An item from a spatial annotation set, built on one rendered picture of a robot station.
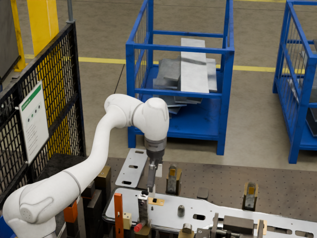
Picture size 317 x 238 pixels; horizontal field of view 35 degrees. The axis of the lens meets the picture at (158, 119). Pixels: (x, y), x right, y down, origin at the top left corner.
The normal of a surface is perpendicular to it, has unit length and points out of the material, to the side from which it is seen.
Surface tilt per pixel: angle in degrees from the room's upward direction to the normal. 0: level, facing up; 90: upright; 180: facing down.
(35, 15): 90
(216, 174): 0
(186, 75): 6
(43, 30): 90
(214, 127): 0
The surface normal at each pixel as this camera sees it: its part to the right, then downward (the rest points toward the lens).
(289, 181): 0.01, -0.84
